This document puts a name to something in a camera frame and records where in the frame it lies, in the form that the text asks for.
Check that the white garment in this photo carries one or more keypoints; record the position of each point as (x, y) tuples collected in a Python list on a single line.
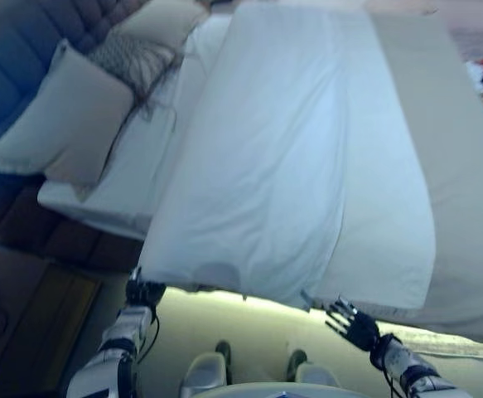
[(475, 74)]

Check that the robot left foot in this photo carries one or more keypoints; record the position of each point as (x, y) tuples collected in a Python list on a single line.
[(223, 352)]

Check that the large beige pillow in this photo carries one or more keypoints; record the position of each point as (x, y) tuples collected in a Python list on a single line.
[(162, 22), (59, 124)]

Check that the beige bedspread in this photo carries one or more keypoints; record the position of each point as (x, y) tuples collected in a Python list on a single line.
[(452, 186)]

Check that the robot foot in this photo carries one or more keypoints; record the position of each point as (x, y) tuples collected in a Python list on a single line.
[(297, 360), (223, 352)]

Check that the grey tufted headboard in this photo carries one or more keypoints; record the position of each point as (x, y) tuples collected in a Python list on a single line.
[(17, 49)]

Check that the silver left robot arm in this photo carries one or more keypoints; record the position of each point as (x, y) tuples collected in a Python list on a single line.
[(117, 348)]

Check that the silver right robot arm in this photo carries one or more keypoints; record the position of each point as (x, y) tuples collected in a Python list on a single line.
[(411, 365)]

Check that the wooden nightstand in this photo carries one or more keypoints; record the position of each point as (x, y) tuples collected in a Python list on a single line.
[(46, 323)]

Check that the large grey area rug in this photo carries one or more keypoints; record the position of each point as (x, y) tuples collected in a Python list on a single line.
[(481, 41)]

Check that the patterned fringed throw pillow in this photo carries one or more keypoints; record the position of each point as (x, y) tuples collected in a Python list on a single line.
[(137, 62)]

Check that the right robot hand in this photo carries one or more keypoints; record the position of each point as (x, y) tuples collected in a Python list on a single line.
[(359, 327)]

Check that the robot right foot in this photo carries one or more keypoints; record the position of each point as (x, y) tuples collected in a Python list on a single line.
[(297, 360)]

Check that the robot right leg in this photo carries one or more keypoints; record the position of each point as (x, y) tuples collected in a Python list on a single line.
[(315, 373)]

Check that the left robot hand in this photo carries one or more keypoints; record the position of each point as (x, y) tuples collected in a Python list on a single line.
[(143, 292)]

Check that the white duvet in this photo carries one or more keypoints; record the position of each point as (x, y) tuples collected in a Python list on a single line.
[(282, 166)]

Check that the small pale fringed rug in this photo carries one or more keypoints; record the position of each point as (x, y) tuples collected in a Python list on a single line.
[(452, 346)]

